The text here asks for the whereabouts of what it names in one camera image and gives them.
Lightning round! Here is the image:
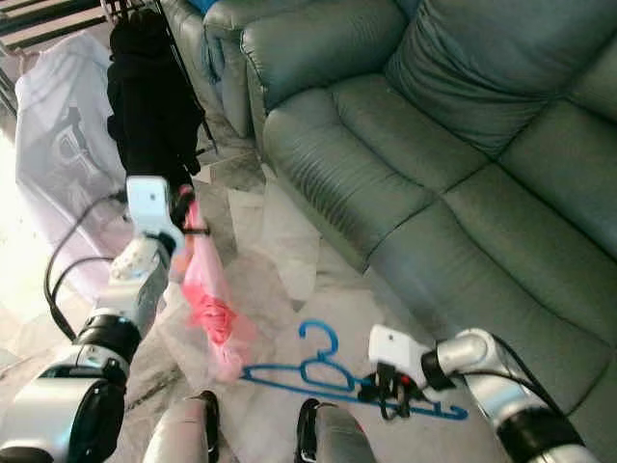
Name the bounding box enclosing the white printed T-shirt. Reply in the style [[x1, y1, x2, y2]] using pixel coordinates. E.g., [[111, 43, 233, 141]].
[[14, 29, 146, 300]]

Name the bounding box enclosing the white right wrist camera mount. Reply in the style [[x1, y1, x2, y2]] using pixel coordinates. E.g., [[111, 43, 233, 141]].
[[368, 325, 430, 385]]

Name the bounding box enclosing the green leather sofa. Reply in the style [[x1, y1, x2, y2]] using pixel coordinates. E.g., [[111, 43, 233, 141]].
[[241, 0, 617, 425]]

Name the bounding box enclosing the robot left leg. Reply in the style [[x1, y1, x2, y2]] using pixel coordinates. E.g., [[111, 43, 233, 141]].
[[145, 389, 221, 463]]

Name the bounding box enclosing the pale plastic hanger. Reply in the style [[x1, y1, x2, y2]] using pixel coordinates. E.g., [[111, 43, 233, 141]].
[[101, 0, 131, 25], [2, 39, 41, 78]]

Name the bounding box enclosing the black garment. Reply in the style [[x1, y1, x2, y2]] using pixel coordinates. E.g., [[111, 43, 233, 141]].
[[106, 8, 205, 189]]

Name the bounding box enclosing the robot right leg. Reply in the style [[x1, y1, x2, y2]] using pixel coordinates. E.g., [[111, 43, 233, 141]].
[[294, 397, 377, 463]]

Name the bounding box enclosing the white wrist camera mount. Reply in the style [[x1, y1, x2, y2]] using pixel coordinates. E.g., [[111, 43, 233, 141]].
[[125, 176, 184, 254], [368, 325, 430, 385]]

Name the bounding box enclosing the robot leg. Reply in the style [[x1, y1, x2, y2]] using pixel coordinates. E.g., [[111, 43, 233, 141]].
[[294, 397, 377, 463], [145, 389, 221, 463]]

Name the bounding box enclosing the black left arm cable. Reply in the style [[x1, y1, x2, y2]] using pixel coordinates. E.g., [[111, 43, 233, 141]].
[[43, 193, 131, 343], [48, 256, 115, 295]]

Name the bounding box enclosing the black metal clothes rack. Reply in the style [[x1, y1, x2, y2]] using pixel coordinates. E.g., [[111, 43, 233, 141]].
[[0, 0, 213, 155]]

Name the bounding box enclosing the green leather armchair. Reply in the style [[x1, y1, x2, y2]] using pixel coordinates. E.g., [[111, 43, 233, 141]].
[[159, 0, 266, 146]]

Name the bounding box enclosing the blue plastic hanger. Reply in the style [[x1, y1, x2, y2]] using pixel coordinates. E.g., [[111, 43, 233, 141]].
[[239, 320, 469, 422]]

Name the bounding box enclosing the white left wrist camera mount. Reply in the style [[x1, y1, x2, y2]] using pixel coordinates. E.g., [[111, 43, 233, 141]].
[[125, 176, 184, 254]]

